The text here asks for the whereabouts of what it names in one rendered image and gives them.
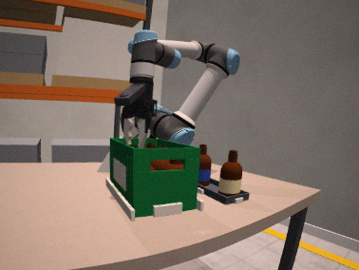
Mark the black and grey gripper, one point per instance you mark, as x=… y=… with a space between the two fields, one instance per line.
x=140 y=108

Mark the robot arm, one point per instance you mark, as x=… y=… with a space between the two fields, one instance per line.
x=179 y=126

